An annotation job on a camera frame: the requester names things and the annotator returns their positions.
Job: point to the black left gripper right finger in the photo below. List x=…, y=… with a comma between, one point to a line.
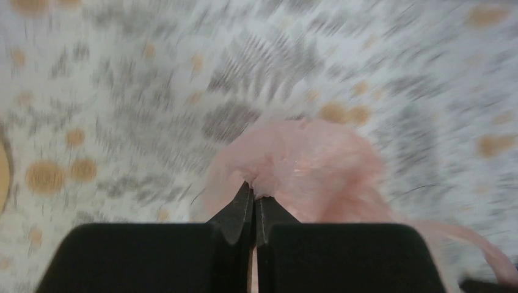
x=366, y=257

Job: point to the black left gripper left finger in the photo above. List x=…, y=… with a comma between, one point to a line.
x=215, y=256

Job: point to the floral patterned table mat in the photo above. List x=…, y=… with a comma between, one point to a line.
x=111, y=111

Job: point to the pink plastic trash bag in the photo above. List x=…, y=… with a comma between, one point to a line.
x=323, y=172

